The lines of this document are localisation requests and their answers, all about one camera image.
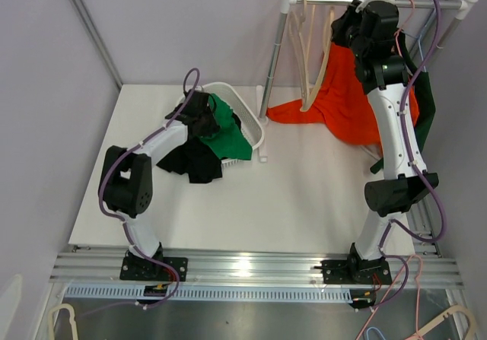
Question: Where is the black t shirt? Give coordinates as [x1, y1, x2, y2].
[157, 113, 223, 184]

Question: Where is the beige plastic hanger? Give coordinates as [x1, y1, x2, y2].
[288, 2, 311, 112]

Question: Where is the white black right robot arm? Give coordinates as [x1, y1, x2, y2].
[332, 0, 439, 283]

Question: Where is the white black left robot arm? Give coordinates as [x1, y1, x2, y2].
[98, 91, 222, 281]

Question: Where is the orange t shirt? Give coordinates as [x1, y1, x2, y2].
[266, 42, 420, 157]

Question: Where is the dark green t shirt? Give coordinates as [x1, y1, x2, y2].
[371, 31, 435, 174]

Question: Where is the pink hanger bottom right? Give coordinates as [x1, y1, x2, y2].
[356, 254, 425, 340]

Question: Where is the blue hanger bottom right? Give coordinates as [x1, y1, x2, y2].
[364, 326, 386, 340]

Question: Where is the white perforated plastic basket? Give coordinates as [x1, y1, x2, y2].
[196, 82, 265, 167]

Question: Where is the white metal clothes rack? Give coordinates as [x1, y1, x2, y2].
[255, 0, 481, 163]

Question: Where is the pink wire hanger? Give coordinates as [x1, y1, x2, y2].
[394, 0, 415, 71]

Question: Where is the blue wire hanger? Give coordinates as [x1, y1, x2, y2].
[404, 0, 436, 62]

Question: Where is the white slotted cable duct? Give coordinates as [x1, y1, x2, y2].
[65, 284, 352, 303]

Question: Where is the aluminium mounting rail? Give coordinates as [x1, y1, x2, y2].
[49, 245, 463, 289]

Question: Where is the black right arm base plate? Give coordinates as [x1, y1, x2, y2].
[313, 259, 392, 285]

